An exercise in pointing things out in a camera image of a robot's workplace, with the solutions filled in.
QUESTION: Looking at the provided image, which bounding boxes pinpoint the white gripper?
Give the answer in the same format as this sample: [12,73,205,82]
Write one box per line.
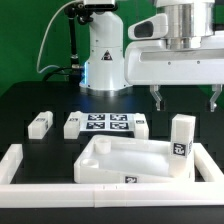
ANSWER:
[125,39,224,112]

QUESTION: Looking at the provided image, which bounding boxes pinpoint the white desk tabletop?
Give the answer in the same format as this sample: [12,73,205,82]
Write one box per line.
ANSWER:
[74,135,195,184]

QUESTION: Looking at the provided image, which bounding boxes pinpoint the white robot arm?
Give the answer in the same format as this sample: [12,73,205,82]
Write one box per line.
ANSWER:
[80,0,224,111]

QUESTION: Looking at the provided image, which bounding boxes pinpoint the marker tag sheet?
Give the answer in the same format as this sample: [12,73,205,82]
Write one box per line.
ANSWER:
[80,113,134,132]

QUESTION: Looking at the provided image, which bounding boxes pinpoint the white U-shaped obstacle frame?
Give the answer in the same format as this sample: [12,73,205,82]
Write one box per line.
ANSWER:
[0,144,224,208]

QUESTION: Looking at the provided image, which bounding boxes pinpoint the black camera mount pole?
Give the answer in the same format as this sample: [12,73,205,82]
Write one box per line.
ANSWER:
[64,1,91,85]

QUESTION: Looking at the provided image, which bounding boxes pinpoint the white cable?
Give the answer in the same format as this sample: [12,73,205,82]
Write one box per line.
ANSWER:
[36,0,81,76]

